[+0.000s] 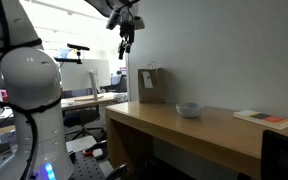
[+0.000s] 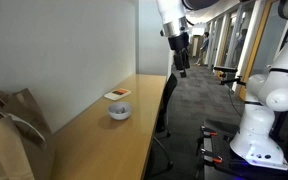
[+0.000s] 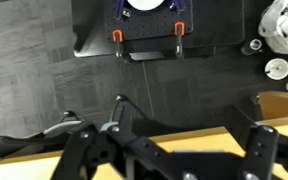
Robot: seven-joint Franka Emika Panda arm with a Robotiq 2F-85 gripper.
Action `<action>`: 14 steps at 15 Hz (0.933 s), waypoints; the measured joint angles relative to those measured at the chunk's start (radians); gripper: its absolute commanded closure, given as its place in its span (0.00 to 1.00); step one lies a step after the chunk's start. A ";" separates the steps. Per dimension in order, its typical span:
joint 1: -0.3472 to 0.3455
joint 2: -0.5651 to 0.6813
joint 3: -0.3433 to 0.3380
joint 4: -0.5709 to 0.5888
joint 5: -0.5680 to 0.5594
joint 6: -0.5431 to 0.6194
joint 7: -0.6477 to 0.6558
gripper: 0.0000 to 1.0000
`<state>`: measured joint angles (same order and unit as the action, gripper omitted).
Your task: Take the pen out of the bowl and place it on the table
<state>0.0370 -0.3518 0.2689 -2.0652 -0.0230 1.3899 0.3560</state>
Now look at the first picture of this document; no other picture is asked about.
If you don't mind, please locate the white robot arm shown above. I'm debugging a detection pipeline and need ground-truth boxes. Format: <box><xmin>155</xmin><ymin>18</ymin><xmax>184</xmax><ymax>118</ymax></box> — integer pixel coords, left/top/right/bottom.
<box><xmin>0</xmin><ymin>0</ymin><xmax>74</xmax><ymax>180</ymax></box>

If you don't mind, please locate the wooden background desk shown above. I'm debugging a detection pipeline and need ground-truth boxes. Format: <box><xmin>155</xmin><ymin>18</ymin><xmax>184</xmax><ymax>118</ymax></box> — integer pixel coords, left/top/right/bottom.
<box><xmin>61</xmin><ymin>92</ymin><xmax>128</xmax><ymax>111</ymax></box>

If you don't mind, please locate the black background office chair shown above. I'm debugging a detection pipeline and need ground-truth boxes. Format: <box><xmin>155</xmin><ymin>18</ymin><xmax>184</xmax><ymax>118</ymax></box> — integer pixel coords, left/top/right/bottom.
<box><xmin>62</xmin><ymin>88</ymin><xmax>106</xmax><ymax>142</ymax></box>

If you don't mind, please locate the white computer monitor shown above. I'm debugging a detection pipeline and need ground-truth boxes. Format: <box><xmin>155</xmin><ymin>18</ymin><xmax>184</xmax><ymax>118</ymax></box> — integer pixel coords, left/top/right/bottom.
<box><xmin>60</xmin><ymin>59</ymin><xmax>111</xmax><ymax>100</ymax></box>

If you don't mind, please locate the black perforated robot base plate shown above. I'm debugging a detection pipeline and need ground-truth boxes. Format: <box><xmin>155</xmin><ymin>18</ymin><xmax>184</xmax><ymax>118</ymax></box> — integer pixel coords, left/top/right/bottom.
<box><xmin>69</xmin><ymin>151</ymin><xmax>105</xmax><ymax>180</ymax></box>

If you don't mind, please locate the white book orange cover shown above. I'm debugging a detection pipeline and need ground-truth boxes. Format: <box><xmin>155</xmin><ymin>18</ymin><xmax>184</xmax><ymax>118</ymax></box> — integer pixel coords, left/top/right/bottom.
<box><xmin>233</xmin><ymin>110</ymin><xmax>288</xmax><ymax>130</ymax></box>

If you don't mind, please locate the white ceramic bowl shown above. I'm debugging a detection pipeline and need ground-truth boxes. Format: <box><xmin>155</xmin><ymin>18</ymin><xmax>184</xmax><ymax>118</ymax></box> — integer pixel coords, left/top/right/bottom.
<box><xmin>176</xmin><ymin>103</ymin><xmax>204</xmax><ymax>118</ymax></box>

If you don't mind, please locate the brown paper bag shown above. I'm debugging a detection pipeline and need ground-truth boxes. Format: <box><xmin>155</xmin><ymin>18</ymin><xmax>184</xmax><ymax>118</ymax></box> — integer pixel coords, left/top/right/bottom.
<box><xmin>138</xmin><ymin>61</ymin><xmax>165</xmax><ymax>103</ymax></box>

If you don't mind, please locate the orange handled clamp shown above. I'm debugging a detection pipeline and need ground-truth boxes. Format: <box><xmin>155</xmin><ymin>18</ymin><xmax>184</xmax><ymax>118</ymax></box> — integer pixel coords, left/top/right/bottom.
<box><xmin>83</xmin><ymin>140</ymin><xmax>107</xmax><ymax>157</ymax></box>

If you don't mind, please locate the black camera on stand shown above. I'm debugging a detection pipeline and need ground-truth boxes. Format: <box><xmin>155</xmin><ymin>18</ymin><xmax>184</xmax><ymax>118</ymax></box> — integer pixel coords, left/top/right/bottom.
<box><xmin>54</xmin><ymin>43</ymin><xmax>90</xmax><ymax>64</ymax></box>

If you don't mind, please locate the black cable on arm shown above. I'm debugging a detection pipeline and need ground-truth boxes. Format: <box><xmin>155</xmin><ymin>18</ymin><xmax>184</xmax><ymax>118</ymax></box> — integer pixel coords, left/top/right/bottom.
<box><xmin>0</xmin><ymin>0</ymin><xmax>63</xmax><ymax>180</ymax></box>

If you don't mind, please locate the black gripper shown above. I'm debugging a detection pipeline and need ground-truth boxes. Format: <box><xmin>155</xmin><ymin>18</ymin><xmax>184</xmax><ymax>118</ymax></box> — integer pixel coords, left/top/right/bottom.
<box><xmin>118</xmin><ymin>21</ymin><xmax>135</xmax><ymax>60</ymax></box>

